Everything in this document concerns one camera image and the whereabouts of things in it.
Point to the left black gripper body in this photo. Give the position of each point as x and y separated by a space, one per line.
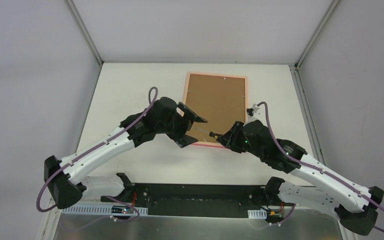
181 124

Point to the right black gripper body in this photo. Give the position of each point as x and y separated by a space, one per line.
237 138

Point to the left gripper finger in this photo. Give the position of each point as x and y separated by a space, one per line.
190 115
182 139

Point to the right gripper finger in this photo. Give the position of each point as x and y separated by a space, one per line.
231 144
233 134

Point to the black yellow screwdriver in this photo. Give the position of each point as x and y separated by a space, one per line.
209 133

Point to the pink wooden photo frame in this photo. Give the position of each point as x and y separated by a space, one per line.
221 99

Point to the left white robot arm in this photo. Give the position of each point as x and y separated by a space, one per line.
68 179

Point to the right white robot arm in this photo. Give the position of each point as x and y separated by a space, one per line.
353 205

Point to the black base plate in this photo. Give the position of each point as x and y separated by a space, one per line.
197 200

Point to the right white cable duct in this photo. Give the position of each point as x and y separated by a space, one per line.
257 214

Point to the white cable duct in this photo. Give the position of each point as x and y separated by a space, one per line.
100 210
257 214

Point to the left white cable duct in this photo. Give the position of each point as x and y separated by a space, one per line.
100 210

